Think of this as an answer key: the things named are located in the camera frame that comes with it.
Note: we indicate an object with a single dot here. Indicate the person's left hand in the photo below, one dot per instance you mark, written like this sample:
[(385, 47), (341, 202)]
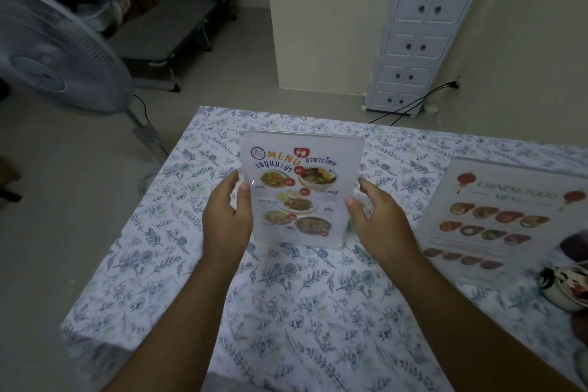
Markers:
[(227, 221)]

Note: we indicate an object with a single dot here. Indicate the person's right hand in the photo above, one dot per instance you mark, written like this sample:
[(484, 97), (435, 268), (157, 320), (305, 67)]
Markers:
[(383, 226)]

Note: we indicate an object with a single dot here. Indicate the red lantern print menu sheet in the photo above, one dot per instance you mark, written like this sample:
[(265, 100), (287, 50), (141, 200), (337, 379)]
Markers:
[(496, 203)]

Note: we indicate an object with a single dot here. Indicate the person's left forearm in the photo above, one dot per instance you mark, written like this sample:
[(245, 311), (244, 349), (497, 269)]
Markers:
[(183, 327)]

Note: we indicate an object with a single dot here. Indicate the person's right forearm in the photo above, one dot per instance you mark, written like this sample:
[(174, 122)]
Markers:
[(468, 341)]

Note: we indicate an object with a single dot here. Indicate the table with floral tablecloth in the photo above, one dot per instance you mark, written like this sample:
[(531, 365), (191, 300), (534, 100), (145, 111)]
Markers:
[(298, 313)]

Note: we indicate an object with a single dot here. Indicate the small white adapter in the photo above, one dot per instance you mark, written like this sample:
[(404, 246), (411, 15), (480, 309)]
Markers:
[(431, 108)]

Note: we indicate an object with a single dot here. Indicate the white patterned cup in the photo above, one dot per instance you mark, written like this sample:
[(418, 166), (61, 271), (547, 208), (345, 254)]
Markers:
[(567, 288)]

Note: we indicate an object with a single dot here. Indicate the grey folding cot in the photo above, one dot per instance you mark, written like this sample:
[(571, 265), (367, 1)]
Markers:
[(179, 15)]

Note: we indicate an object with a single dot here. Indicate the white drawer cabinet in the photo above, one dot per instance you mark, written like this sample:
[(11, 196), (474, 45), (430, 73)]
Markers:
[(432, 15)]

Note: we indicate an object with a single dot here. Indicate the white standing fan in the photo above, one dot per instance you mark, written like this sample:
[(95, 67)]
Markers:
[(59, 52)]

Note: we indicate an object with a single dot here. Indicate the wall socket with plug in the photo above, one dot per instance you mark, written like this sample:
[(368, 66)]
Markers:
[(455, 83)]

